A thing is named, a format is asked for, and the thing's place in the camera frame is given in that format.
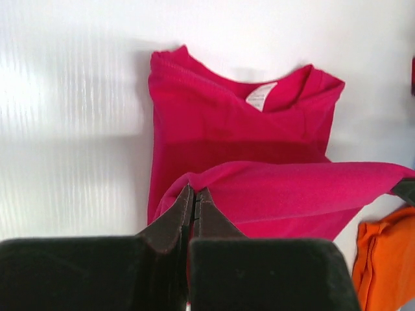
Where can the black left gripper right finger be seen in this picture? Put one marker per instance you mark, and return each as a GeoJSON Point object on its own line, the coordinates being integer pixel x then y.
{"type": "Point", "coordinates": [229, 271]}

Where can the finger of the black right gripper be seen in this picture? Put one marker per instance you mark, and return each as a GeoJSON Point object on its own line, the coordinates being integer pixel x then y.
{"type": "Point", "coordinates": [405, 189]}

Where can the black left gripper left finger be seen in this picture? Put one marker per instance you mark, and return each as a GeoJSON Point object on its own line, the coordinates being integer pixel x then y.
{"type": "Point", "coordinates": [145, 271]}

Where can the magenta t-shirt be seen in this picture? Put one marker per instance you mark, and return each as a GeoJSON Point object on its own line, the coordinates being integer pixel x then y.
{"type": "Point", "coordinates": [260, 150]}

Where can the folded orange t-shirt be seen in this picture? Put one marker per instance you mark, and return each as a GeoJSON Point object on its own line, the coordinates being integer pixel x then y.
{"type": "Point", "coordinates": [383, 272]}

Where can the red t-shirt in pile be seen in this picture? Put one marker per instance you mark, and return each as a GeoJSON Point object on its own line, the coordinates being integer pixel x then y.
{"type": "Point", "coordinates": [412, 77]}

